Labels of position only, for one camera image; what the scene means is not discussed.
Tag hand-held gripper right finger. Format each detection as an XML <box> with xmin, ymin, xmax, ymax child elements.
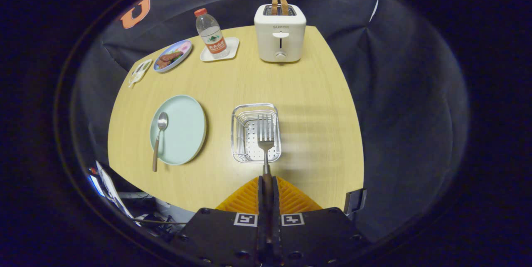
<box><xmin>269</xmin><ymin>176</ymin><xmax>370</xmax><ymax>267</ymax></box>

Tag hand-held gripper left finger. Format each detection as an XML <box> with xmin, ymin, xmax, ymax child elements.
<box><xmin>172</xmin><ymin>176</ymin><xmax>268</xmax><ymax>267</ymax></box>

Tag metal fork with wooden handle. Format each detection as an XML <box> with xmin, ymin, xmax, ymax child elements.
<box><xmin>257</xmin><ymin>114</ymin><xmax>276</xmax><ymax>201</ymax></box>

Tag metal spoon with wooden handle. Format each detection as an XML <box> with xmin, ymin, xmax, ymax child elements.
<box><xmin>152</xmin><ymin>112</ymin><xmax>169</xmax><ymax>172</ymax></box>

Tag mint green round plate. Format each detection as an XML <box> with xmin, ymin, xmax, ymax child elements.
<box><xmin>150</xmin><ymin>95</ymin><xmax>207</xmax><ymax>166</ymax></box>

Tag white paper sheets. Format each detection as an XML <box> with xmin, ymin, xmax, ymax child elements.
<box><xmin>95</xmin><ymin>160</ymin><xmax>135</xmax><ymax>220</ymax></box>

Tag small white rectangular tray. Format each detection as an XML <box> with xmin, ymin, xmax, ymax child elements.
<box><xmin>200</xmin><ymin>37</ymin><xmax>240</xmax><ymax>62</ymax></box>

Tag blue round plate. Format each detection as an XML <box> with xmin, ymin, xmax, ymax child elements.
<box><xmin>153</xmin><ymin>39</ymin><xmax>193</xmax><ymax>73</ymax></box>

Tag clear bottle with red cap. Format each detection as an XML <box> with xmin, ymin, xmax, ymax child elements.
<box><xmin>194</xmin><ymin>8</ymin><xmax>230</xmax><ymax>59</ymax></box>

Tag white divided sauce dish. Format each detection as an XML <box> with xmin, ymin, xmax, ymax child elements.
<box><xmin>128</xmin><ymin>59</ymin><xmax>153</xmax><ymax>88</ymax></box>

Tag white toaster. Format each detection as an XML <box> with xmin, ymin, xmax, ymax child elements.
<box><xmin>254</xmin><ymin>3</ymin><xmax>307</xmax><ymax>64</ymax></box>

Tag metal wire basket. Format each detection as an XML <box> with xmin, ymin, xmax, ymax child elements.
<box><xmin>231</xmin><ymin>103</ymin><xmax>282</xmax><ymax>164</ymax></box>

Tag black table bracket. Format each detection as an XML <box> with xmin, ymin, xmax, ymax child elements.
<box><xmin>344</xmin><ymin>188</ymin><xmax>368</xmax><ymax>216</ymax></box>

